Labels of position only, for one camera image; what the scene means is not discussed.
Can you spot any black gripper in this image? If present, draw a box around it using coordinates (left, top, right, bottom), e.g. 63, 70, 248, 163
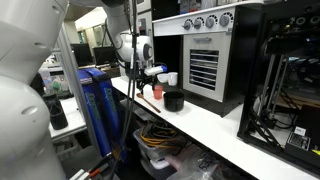
135, 70, 158, 98

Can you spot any thin wooden stick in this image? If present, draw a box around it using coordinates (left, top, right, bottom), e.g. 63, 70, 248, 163
135, 92, 162, 114

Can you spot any blue bag with green print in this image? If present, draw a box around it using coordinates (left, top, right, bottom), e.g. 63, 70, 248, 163
87, 67, 123, 139

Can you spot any grey stove knob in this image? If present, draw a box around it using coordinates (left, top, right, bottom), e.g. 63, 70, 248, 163
193, 16, 205, 30
205, 14, 217, 29
182, 18, 194, 31
218, 11, 235, 28

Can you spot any red plastic cup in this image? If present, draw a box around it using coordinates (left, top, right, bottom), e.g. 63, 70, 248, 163
152, 84, 164, 100

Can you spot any white bowl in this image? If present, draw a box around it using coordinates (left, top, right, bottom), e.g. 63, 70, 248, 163
156, 73, 170, 84

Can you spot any aluminium profile post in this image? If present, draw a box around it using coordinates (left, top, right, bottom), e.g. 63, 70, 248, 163
54, 26, 103, 158

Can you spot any yellow cable coil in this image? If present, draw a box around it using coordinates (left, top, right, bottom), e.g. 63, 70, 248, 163
139, 123, 181, 149

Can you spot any white mug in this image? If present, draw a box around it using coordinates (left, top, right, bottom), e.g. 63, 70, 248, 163
167, 71, 179, 87

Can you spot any white toy kitchen stove unit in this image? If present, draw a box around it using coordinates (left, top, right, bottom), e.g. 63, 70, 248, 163
151, 0, 268, 118

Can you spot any black cylindrical container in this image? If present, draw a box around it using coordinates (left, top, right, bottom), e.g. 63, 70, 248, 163
42, 93, 69, 131

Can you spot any blue storage bin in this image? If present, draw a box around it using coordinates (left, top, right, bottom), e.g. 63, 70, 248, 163
77, 68, 113, 158

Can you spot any black frame 3D printer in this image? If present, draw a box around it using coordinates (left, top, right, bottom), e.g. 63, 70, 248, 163
237, 0, 320, 178

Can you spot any clear plastic storage bin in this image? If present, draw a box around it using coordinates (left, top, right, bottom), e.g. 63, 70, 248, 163
132, 128, 189, 180

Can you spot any black camera stand pole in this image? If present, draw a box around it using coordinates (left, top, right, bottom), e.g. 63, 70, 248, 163
109, 0, 139, 180

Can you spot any clear plastic bag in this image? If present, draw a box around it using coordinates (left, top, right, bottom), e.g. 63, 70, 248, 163
166, 151, 234, 180

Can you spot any white oven door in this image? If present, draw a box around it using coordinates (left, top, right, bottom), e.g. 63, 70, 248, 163
182, 31, 234, 103

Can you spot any pink bag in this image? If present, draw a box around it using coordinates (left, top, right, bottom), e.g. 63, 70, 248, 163
165, 144, 201, 168

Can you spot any white side table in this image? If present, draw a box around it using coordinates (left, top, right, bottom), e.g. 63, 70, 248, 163
48, 96, 88, 143

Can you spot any black computer monitor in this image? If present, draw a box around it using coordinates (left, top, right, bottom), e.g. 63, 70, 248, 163
70, 43, 94, 68
92, 45, 118, 67

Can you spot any black pot with handle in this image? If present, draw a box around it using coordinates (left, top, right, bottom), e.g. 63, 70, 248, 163
162, 91, 186, 113

